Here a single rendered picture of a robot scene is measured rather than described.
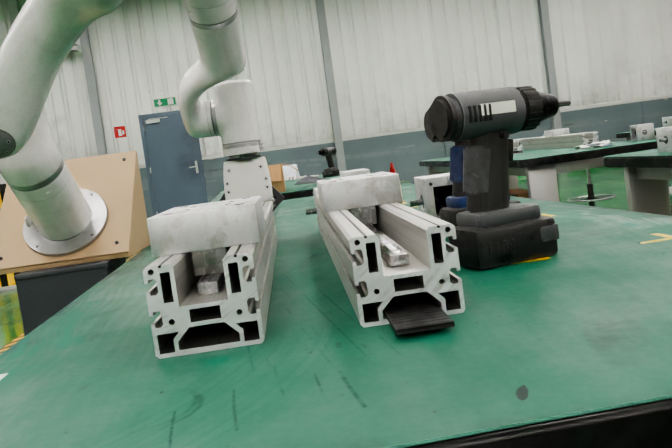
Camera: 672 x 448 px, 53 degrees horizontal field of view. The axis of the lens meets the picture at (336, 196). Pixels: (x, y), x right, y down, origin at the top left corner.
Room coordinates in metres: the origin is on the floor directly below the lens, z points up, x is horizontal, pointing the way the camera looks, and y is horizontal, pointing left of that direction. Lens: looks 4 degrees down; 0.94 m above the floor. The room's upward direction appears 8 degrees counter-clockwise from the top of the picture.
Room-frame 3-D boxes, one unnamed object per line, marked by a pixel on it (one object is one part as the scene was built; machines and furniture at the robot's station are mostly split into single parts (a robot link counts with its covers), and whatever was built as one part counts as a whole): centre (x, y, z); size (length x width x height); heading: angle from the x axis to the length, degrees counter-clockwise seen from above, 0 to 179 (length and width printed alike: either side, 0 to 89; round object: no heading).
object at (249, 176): (1.45, 0.19, 0.92); 0.10 x 0.07 x 0.11; 94
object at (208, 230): (0.76, 0.14, 0.87); 0.16 x 0.11 x 0.07; 4
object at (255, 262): (1.01, 0.16, 0.82); 0.80 x 0.10 x 0.09; 4
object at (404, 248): (1.02, -0.03, 0.82); 0.80 x 0.10 x 0.09; 4
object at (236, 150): (1.45, 0.18, 0.98); 0.09 x 0.08 x 0.03; 94
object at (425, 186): (1.33, -0.20, 0.83); 0.11 x 0.10 x 0.10; 93
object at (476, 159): (0.87, -0.23, 0.89); 0.20 x 0.08 x 0.22; 110
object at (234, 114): (1.45, 0.19, 1.06); 0.09 x 0.08 x 0.13; 92
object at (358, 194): (1.02, -0.03, 0.87); 0.16 x 0.11 x 0.07; 4
